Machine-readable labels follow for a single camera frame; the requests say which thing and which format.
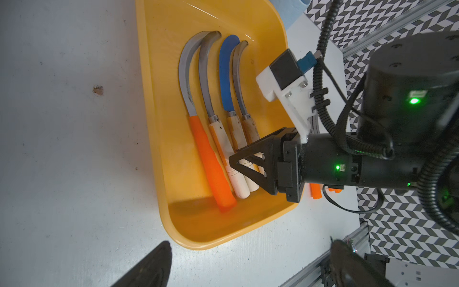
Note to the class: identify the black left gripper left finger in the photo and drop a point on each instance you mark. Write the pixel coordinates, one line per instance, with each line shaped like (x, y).
(152, 271)

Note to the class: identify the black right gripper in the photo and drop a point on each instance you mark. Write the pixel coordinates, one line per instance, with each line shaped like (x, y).
(318, 161)

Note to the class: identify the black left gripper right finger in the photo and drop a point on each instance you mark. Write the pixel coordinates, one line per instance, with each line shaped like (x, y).
(351, 270)

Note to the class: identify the sickle with wooden handle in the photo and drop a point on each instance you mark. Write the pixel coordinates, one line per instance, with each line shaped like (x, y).
(248, 124)
(217, 130)

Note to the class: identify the sickle with orange handle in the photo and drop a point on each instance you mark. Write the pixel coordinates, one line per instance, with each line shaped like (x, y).
(334, 190)
(218, 183)
(316, 191)

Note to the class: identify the yellow plastic storage tray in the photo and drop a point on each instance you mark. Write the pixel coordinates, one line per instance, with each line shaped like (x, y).
(187, 208)

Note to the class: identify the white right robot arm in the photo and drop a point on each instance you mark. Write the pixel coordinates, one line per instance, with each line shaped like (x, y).
(398, 130)

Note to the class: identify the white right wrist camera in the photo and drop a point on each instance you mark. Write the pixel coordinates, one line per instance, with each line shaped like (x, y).
(285, 80)

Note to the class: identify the aluminium corner frame post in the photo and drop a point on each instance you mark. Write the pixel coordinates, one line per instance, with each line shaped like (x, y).
(422, 9)

